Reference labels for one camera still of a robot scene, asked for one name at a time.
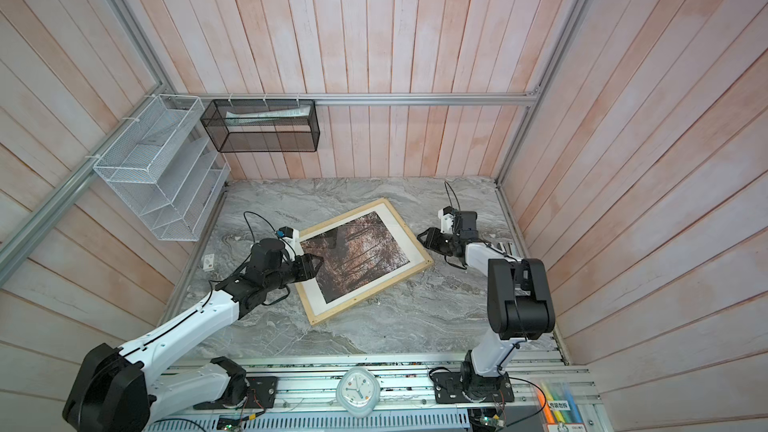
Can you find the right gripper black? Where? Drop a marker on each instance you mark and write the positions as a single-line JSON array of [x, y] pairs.
[[432, 240]]

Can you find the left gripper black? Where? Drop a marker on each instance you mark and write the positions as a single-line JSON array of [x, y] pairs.
[[307, 270]]

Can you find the autumn forest photo print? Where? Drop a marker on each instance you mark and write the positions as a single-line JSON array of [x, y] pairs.
[[355, 254]]

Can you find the light wooden picture frame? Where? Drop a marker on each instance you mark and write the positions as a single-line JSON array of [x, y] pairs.
[[312, 312]]

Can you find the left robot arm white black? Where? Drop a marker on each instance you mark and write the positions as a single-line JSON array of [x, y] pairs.
[[122, 388]]

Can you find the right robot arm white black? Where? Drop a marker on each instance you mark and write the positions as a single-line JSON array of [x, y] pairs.
[[519, 303]]

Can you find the small white box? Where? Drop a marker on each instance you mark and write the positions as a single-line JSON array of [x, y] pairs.
[[209, 262]]

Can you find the white round timer clock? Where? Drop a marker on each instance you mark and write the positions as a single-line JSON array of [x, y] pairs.
[[358, 392]]

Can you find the paper in black basket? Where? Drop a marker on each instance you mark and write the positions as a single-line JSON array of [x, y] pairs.
[[281, 117]]

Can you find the coloured markers tray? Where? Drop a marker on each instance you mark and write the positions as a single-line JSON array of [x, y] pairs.
[[559, 408]]

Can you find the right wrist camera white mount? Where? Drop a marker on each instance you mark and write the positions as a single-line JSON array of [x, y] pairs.
[[448, 217]]

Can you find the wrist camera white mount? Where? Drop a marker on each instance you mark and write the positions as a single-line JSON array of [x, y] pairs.
[[448, 217], [291, 237]]

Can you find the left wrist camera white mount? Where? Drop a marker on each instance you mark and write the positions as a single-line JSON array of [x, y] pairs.
[[291, 237]]

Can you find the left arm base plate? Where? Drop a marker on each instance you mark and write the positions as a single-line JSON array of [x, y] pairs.
[[250, 392]]

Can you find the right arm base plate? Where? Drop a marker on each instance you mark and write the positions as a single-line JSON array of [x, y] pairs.
[[455, 387]]

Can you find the black wire mesh basket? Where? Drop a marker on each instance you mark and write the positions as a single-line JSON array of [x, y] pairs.
[[255, 139]]

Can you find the white wire mesh shelf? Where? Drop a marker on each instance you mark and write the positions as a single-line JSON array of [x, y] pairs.
[[168, 177]]

